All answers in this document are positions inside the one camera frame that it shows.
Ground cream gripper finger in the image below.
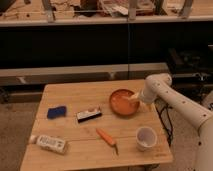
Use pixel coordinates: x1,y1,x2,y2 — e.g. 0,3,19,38
129,93,139,102

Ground orange ceramic bowl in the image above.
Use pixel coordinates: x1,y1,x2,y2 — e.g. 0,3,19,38
109,89,140,116

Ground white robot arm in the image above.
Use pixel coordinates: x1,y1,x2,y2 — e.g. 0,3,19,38
130,73,213,171

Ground white cup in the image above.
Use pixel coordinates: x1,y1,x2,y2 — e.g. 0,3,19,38
136,126,157,151

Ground orange carrot toy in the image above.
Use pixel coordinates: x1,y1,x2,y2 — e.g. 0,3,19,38
96,128,119,154

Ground wooden table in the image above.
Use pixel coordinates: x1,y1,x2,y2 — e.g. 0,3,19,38
21,80,173,171

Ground blue sponge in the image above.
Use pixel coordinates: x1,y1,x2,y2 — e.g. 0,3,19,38
47,106,67,119

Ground white labelled bottle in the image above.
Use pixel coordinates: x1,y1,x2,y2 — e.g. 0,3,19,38
29,135,67,154

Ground long metal shelf rack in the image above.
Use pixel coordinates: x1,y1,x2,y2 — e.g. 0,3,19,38
0,0,213,86

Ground black cable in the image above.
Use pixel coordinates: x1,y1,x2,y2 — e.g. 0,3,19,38
155,101,174,148

